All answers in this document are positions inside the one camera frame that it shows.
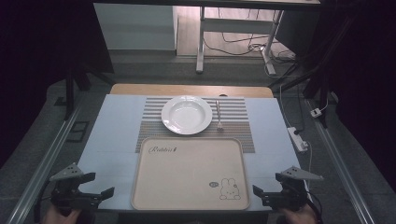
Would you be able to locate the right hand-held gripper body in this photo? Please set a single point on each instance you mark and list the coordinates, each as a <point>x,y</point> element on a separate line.
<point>291,196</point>

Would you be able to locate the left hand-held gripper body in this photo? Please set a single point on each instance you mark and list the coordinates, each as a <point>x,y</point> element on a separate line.
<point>68,197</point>

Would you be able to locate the person's left hand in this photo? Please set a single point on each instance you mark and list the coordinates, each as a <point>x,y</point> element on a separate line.
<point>59,217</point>

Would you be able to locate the person's right hand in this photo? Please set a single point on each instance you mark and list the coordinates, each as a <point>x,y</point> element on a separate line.
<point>299,217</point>

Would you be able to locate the white power strip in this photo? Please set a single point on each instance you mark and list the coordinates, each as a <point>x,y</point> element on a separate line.
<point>297,139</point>

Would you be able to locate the striped woven placemat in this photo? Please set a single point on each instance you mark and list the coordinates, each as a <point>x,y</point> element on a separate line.
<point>236,138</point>

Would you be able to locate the small white adapter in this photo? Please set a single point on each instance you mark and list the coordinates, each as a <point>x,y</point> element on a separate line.
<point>315,112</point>

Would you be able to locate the beige tray with rabbit print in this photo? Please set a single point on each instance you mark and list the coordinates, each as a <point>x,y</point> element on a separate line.
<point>186,174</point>

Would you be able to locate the silver fork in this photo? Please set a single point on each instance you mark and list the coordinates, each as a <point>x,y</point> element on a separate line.
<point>219,116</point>

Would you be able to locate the black stand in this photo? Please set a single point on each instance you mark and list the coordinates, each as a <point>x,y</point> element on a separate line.
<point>69,93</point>
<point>323,77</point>

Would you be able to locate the white round plate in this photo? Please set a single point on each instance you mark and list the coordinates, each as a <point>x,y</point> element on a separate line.
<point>186,115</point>

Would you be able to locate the white cabinet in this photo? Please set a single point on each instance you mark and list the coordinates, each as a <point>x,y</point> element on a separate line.
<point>134,28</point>

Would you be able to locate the aluminium rail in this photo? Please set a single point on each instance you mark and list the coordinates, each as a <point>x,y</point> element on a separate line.
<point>339,168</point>
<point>40,171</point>

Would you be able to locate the white desk frame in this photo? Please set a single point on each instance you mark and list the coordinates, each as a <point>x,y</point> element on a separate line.
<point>200,40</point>

